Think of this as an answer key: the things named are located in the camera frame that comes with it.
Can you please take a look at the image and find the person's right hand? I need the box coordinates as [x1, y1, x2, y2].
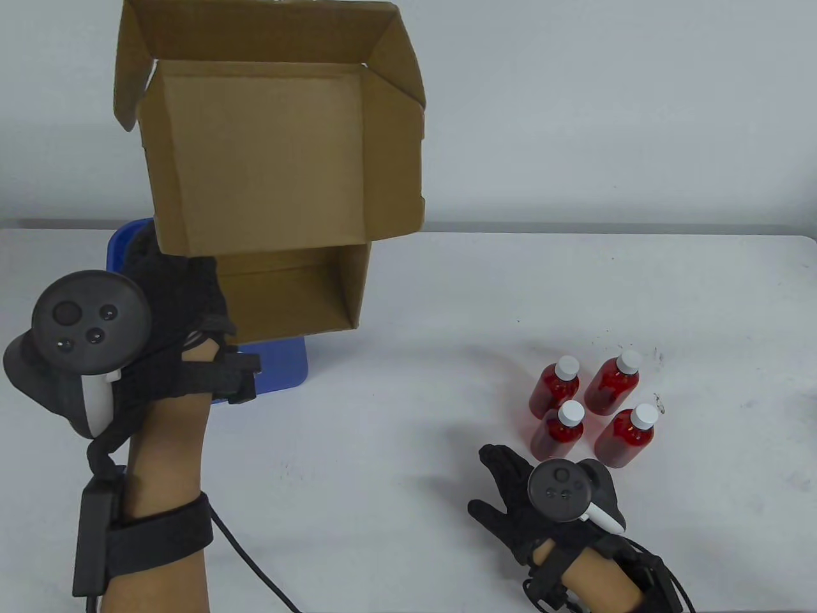
[468, 444, 629, 569]

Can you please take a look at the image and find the person's left hand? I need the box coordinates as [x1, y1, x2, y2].
[83, 220, 238, 476]

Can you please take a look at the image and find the red liquid bottle white cap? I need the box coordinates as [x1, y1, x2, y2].
[584, 350, 641, 416]
[594, 404, 658, 470]
[528, 356, 580, 421]
[530, 400, 585, 462]

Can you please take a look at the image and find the brown cardboard box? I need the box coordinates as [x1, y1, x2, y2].
[114, 0, 427, 345]

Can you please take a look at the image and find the person's left forearm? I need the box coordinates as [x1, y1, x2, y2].
[102, 338, 221, 613]

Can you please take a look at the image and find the person's right forearm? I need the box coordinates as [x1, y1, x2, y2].
[533, 540, 645, 613]

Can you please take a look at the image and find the black right wrist box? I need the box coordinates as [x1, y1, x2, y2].
[629, 554, 682, 613]

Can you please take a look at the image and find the black wrist box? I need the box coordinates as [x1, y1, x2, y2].
[629, 554, 682, 613]
[72, 479, 125, 598]

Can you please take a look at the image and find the black left wrist box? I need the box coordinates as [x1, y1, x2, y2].
[72, 479, 125, 598]

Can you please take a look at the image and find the grey right hand controller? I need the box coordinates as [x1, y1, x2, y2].
[528, 458, 626, 534]

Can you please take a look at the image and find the grey hand controller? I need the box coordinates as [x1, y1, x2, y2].
[3, 270, 153, 439]
[528, 458, 626, 534]

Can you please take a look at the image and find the grey left hand controller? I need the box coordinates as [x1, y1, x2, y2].
[3, 270, 153, 439]

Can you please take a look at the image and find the blue plastic recycling bin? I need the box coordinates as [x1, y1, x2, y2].
[107, 217, 309, 404]

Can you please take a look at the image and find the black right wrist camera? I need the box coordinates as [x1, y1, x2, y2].
[523, 552, 572, 610]

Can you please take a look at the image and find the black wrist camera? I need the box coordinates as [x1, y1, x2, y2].
[523, 552, 572, 610]
[182, 350, 262, 404]

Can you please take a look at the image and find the thin black cable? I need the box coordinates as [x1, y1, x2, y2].
[523, 578, 562, 613]

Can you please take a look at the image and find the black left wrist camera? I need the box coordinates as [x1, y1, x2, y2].
[182, 350, 262, 404]

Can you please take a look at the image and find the black left wrist strap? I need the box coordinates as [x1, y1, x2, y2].
[105, 492, 214, 582]

